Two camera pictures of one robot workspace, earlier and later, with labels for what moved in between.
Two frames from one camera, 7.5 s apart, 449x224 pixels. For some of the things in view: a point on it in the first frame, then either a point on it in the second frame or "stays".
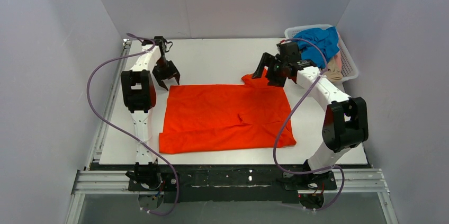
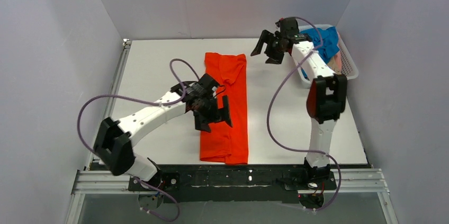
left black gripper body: x=165 y=69 to x=213 y=114
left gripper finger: x=157 y=74 to x=201 y=122
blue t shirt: x=325 y=38 stays
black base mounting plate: x=233 y=184 stays
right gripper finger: x=276 y=77 to x=275 y=56
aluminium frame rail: x=91 y=179 stays
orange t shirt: x=205 y=118 to x=225 y=143
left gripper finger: x=172 y=70 to x=223 y=114
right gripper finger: x=267 y=59 to x=267 y=37
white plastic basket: x=349 y=70 stays
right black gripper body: x=274 y=69 to x=273 y=46
